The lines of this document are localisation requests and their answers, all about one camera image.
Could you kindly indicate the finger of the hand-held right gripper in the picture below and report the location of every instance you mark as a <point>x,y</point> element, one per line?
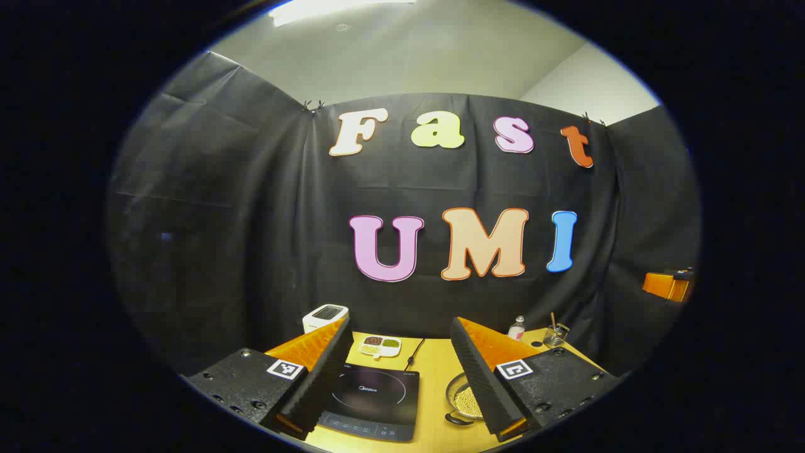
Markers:
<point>663,286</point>

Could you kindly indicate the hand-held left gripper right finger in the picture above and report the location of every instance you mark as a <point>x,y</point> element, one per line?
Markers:
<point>484,384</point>

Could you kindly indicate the white plastic bottle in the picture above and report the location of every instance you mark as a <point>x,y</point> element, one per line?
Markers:
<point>516,330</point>

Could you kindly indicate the small glass with stick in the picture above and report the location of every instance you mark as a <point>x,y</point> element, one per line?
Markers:
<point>555,338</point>

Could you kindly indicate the white toaster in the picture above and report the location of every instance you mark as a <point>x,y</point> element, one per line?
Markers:
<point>317,321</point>

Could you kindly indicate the pile of yellow soybeans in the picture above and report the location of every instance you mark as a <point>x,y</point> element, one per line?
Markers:
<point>470,402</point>

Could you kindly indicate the stainless steel pot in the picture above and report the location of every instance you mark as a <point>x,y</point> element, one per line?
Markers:
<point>458,382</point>

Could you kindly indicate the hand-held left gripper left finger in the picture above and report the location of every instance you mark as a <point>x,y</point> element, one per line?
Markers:
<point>321,384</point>

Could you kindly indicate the white divided bean dish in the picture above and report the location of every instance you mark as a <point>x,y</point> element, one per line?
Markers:
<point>380,349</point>

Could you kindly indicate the black induction cooktop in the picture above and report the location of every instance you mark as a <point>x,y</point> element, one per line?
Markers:
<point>377,390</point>

